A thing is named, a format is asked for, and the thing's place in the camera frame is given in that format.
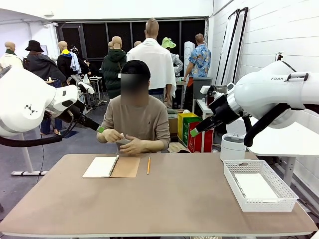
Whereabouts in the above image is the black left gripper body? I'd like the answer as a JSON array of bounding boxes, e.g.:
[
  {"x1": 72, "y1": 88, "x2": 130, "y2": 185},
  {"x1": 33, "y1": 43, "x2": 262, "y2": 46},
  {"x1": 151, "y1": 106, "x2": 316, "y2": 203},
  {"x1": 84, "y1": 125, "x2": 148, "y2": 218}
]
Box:
[{"x1": 57, "y1": 99, "x2": 87, "y2": 124}]

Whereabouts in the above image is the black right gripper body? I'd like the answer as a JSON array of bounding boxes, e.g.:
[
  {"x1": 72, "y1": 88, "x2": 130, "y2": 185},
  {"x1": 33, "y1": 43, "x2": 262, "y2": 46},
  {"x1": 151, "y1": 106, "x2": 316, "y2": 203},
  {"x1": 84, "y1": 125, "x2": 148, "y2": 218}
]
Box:
[{"x1": 208, "y1": 94, "x2": 242, "y2": 125}]

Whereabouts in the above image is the spiral notebook brown cover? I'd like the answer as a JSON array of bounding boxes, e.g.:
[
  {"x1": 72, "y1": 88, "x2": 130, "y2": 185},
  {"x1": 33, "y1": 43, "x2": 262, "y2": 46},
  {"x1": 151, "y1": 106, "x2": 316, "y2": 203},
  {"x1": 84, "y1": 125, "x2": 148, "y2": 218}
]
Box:
[{"x1": 82, "y1": 155, "x2": 141, "y2": 179}]

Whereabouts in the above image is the white torn notebook sheet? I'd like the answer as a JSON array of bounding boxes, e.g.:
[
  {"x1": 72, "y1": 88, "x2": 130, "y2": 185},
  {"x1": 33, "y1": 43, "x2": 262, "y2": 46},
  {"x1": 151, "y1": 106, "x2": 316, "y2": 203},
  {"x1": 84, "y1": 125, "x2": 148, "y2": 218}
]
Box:
[{"x1": 233, "y1": 173, "x2": 279, "y2": 204}]

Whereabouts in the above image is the person's left forearm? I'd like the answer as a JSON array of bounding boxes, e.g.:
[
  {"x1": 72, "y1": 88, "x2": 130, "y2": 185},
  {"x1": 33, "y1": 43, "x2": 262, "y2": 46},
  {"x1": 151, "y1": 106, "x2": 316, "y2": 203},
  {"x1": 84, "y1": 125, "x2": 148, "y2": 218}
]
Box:
[{"x1": 142, "y1": 139, "x2": 162, "y2": 153}]

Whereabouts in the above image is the person's right forearm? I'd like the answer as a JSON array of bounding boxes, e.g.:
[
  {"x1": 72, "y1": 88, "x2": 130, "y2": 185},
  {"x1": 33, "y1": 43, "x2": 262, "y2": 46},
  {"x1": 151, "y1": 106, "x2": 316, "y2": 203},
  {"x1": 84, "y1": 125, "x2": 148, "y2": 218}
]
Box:
[{"x1": 97, "y1": 129, "x2": 108, "y2": 144}]

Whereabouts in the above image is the person's right hand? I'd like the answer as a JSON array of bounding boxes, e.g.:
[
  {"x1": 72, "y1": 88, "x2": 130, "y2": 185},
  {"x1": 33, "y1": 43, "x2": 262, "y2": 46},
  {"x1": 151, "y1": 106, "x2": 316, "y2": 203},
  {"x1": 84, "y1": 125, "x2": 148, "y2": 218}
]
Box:
[{"x1": 103, "y1": 129, "x2": 124, "y2": 143}]

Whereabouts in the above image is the person's left hand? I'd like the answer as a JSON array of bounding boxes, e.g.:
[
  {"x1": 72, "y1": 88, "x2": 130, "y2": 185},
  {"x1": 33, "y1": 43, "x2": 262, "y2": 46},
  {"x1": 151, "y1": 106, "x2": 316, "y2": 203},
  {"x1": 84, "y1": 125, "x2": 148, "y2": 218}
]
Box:
[{"x1": 119, "y1": 135, "x2": 145, "y2": 156}]

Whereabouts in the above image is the green bag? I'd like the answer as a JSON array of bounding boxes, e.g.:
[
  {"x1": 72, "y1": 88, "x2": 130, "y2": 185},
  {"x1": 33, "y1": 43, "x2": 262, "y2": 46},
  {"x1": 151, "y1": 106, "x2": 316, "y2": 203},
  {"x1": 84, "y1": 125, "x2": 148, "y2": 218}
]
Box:
[{"x1": 182, "y1": 117, "x2": 203, "y2": 147}]

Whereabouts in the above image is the small white table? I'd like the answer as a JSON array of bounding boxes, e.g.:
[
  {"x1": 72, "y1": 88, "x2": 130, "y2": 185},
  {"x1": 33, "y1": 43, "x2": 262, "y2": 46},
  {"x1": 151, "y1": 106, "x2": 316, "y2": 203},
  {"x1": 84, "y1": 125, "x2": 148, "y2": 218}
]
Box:
[{"x1": 195, "y1": 99, "x2": 215, "y2": 120}]

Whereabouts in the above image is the yellow bag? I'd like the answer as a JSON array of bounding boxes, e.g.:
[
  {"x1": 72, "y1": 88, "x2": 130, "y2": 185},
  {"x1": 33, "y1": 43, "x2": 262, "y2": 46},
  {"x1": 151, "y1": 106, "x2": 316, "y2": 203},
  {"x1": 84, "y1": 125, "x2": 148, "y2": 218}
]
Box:
[{"x1": 177, "y1": 112, "x2": 199, "y2": 146}]

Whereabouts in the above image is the cardboard box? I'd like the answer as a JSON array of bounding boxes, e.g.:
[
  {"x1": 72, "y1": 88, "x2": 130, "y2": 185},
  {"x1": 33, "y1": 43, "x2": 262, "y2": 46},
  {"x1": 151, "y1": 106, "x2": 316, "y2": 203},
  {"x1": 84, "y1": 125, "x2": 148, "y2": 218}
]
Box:
[{"x1": 168, "y1": 117, "x2": 179, "y2": 136}]

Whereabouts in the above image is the grey folded cloth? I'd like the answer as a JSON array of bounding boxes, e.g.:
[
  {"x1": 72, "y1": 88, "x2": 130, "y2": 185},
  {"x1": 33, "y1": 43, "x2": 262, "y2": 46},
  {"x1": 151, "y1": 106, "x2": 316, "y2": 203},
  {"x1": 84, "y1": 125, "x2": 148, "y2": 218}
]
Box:
[{"x1": 166, "y1": 107, "x2": 185, "y2": 120}]

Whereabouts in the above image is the white lidded trash bin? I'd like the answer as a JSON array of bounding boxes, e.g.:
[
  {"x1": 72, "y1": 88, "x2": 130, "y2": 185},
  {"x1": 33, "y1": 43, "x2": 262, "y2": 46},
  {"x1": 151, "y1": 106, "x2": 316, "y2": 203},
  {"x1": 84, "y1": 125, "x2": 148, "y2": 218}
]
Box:
[{"x1": 220, "y1": 118, "x2": 250, "y2": 162}]

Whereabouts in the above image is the grey bin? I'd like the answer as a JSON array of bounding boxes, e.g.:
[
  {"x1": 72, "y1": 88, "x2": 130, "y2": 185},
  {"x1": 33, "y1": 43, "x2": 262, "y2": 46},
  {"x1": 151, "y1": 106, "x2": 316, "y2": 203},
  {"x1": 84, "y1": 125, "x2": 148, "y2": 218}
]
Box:
[{"x1": 193, "y1": 77, "x2": 213, "y2": 100}]

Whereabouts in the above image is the white background desk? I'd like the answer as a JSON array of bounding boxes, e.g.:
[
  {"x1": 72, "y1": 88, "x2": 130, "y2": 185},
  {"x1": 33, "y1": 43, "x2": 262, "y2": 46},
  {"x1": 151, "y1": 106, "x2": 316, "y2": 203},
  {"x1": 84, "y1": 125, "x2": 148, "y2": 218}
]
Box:
[{"x1": 88, "y1": 76, "x2": 104, "y2": 105}]

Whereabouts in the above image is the dark-haired background person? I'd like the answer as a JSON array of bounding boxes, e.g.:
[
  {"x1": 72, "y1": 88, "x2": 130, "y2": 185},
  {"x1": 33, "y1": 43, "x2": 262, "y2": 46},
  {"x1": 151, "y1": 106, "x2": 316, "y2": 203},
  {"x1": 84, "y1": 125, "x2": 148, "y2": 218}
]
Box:
[{"x1": 79, "y1": 59, "x2": 92, "y2": 75}]

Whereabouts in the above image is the yellow scarf mannequin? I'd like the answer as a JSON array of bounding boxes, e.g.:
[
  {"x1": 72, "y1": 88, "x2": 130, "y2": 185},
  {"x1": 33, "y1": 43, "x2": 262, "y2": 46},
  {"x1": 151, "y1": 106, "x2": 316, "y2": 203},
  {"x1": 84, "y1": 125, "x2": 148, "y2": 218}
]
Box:
[{"x1": 57, "y1": 40, "x2": 83, "y2": 85}]

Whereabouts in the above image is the dark green jacket mannequin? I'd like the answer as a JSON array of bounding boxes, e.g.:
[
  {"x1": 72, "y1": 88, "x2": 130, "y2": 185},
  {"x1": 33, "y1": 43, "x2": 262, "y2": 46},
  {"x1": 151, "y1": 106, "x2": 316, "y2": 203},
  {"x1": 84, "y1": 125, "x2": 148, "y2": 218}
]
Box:
[{"x1": 101, "y1": 36, "x2": 128, "y2": 99}]

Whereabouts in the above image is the person in beige sweater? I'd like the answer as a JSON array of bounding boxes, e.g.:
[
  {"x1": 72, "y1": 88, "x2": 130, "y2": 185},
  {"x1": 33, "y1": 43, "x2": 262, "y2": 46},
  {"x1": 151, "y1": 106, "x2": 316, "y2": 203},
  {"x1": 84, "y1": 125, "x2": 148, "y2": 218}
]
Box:
[{"x1": 97, "y1": 59, "x2": 171, "y2": 154}]

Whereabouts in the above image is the black hat mannequin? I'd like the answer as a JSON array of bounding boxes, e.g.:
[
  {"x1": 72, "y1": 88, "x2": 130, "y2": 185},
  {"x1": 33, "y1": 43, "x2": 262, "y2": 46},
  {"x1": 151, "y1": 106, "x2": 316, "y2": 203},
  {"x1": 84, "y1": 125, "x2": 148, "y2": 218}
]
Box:
[{"x1": 23, "y1": 39, "x2": 67, "y2": 83}]

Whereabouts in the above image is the black-framed white panel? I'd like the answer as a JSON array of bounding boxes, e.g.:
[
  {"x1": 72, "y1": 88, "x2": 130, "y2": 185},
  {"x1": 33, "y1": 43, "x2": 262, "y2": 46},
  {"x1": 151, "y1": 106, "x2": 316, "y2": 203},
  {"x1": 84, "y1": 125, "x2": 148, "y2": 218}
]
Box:
[
  {"x1": 214, "y1": 8, "x2": 241, "y2": 87},
  {"x1": 223, "y1": 6, "x2": 249, "y2": 85}
]

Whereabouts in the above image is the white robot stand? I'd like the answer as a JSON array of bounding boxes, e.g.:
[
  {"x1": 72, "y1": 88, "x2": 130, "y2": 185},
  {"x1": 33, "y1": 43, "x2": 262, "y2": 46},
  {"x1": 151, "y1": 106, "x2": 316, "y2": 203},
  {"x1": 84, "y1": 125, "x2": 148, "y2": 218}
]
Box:
[{"x1": 11, "y1": 133, "x2": 48, "y2": 176}]

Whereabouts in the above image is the tall white appliance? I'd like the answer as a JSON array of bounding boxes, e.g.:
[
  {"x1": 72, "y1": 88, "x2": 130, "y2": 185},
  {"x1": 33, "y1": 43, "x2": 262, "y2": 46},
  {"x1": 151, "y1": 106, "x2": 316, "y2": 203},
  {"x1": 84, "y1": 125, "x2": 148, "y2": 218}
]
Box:
[{"x1": 183, "y1": 41, "x2": 195, "y2": 75}]

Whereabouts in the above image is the white draped mannequin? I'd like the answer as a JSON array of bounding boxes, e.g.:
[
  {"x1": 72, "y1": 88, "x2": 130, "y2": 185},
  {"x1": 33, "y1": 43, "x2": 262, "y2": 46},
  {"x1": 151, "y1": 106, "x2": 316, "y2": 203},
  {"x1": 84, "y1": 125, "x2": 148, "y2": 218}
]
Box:
[{"x1": 126, "y1": 17, "x2": 177, "y2": 108}]

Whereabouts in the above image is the cream jacket mannequin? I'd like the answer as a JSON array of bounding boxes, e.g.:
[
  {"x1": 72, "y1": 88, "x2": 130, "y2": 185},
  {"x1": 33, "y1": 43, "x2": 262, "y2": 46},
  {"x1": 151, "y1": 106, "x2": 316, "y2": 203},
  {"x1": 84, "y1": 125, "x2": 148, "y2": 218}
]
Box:
[{"x1": 0, "y1": 41, "x2": 24, "y2": 70}]

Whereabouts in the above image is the green hat mannequin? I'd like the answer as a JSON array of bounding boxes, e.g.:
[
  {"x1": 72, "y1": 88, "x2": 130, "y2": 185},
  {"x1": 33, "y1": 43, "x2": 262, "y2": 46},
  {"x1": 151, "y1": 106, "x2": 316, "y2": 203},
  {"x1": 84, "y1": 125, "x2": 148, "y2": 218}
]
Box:
[{"x1": 161, "y1": 37, "x2": 184, "y2": 75}]

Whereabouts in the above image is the white perforated plastic basket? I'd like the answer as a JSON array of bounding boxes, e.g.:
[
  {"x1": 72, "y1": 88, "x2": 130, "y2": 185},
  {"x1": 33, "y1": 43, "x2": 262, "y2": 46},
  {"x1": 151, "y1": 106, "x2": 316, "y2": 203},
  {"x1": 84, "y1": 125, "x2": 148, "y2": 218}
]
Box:
[{"x1": 223, "y1": 159, "x2": 299, "y2": 213}]

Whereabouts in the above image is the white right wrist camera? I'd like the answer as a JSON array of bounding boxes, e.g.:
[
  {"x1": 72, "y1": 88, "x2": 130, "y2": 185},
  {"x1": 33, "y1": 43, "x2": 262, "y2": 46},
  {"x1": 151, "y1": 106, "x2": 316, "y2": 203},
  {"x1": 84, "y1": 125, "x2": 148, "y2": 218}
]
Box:
[{"x1": 200, "y1": 85, "x2": 220, "y2": 99}]

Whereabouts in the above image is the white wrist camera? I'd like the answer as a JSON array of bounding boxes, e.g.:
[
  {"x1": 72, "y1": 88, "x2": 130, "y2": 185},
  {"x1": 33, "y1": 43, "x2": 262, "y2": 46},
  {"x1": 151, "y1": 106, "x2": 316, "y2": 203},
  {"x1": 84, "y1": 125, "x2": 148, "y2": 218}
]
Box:
[
  {"x1": 77, "y1": 81, "x2": 95, "y2": 95},
  {"x1": 200, "y1": 85, "x2": 220, "y2": 99}
]

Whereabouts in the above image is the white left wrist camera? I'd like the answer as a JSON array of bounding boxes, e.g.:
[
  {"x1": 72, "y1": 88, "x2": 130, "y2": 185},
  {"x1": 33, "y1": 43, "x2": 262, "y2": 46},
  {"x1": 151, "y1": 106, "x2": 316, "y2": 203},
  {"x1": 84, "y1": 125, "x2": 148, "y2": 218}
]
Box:
[{"x1": 77, "y1": 81, "x2": 95, "y2": 95}]

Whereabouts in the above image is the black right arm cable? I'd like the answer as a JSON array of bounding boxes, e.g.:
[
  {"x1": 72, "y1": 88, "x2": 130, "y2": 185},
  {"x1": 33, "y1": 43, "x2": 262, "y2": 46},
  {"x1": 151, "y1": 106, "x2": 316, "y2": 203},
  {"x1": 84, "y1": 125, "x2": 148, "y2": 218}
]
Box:
[{"x1": 243, "y1": 103, "x2": 319, "y2": 147}]

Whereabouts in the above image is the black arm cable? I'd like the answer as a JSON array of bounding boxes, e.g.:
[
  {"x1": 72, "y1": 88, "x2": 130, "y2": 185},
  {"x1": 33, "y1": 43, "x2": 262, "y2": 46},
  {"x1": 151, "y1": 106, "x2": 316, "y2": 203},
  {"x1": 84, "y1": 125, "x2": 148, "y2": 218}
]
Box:
[
  {"x1": 243, "y1": 103, "x2": 319, "y2": 147},
  {"x1": 0, "y1": 99, "x2": 88, "y2": 148}
]

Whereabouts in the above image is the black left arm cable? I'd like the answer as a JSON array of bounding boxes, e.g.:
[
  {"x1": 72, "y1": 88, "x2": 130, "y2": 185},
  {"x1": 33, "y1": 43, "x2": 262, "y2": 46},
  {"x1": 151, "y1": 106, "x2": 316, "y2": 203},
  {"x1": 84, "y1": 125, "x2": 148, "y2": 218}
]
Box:
[{"x1": 0, "y1": 99, "x2": 88, "y2": 148}]

